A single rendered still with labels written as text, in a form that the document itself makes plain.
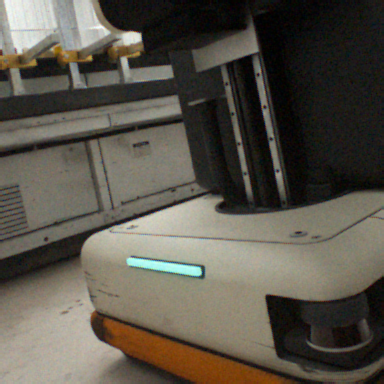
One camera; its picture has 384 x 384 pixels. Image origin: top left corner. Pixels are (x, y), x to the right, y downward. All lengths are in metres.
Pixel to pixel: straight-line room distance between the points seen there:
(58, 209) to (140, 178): 0.47
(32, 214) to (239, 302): 1.50
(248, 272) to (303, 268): 0.08
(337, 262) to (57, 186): 1.66
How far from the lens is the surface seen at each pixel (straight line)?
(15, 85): 1.82
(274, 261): 0.61
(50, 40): 1.61
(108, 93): 1.97
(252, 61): 0.90
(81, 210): 2.16
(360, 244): 0.62
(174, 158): 2.48
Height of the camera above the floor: 0.45
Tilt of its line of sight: 3 degrees down
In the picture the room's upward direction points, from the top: 12 degrees counter-clockwise
